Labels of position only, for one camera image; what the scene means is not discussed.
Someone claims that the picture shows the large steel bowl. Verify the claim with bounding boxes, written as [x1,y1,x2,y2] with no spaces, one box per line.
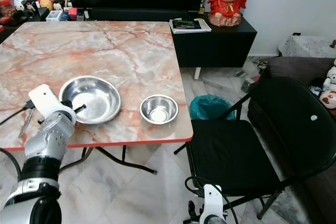
[59,76,122,125]

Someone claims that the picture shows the silver table knife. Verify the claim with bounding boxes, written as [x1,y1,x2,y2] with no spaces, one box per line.
[18,108,35,138]

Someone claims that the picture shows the black folding table legs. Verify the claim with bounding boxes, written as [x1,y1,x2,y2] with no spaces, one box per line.
[59,145,159,176]

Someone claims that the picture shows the black folding chair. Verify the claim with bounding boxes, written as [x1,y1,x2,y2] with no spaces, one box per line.
[175,76,336,220]

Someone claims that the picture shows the small steel bowl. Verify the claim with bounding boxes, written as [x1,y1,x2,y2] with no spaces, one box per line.
[140,94,180,125]

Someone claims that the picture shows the bin with green bag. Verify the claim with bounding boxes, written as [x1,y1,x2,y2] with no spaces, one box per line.
[190,94,237,122]

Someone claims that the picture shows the stack of magazines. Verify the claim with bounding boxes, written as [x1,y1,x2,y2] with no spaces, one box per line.
[169,17,212,35]

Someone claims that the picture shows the grey floor power strip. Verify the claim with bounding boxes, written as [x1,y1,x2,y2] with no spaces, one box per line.
[240,77,258,94]

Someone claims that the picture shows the black television console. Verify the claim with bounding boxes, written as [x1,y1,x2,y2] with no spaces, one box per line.
[0,9,258,69]

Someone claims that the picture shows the white plush toy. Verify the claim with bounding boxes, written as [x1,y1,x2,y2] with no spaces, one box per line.
[317,58,336,110]

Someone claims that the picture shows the white lace cloth cover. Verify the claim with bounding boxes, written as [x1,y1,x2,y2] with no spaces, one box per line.
[278,35,336,59]

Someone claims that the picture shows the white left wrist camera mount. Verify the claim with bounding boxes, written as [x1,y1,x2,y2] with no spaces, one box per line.
[28,84,77,125]

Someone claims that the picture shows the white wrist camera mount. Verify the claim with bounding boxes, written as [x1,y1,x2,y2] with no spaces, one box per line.
[202,184,226,224]
[28,84,77,125]

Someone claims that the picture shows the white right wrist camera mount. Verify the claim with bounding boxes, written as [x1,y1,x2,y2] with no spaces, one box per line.
[202,184,226,224]

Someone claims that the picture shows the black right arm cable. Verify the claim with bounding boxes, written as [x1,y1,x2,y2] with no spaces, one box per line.
[184,176,237,224]

